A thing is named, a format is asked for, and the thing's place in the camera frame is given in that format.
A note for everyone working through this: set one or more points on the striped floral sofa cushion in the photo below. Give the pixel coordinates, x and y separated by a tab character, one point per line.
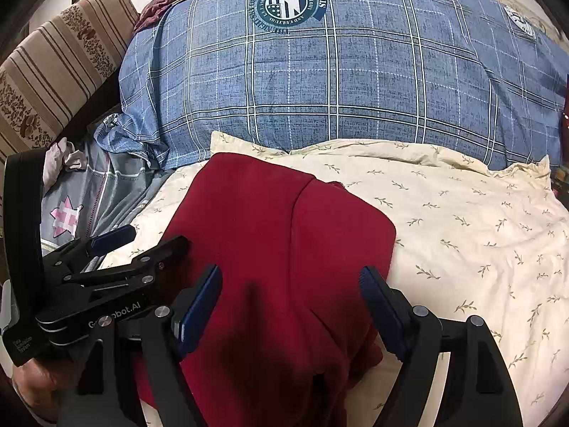
49	75

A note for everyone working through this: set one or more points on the person's left hand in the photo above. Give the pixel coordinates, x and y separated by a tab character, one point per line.
44	380

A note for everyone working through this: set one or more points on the grey jacket with pink star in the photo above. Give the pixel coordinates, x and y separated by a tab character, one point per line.
111	187

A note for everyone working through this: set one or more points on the blue plaid quilt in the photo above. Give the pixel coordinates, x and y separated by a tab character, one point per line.
333	75

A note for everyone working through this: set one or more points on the pale pink cloth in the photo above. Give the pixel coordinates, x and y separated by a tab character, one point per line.
62	153

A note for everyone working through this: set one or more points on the red sweater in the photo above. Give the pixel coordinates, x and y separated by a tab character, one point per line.
266	231

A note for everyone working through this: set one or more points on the maroon patterned cloth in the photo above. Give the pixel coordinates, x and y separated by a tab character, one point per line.
164	0

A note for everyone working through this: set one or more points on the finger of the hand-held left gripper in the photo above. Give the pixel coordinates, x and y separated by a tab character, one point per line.
164	253
111	239

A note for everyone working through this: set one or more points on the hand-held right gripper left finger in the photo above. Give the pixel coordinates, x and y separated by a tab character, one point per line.
195	316

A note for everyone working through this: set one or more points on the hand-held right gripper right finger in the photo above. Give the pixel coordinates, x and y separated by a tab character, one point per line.
384	316

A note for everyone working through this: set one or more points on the cream leaf-print bed sheet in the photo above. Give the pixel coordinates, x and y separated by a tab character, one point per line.
466	253

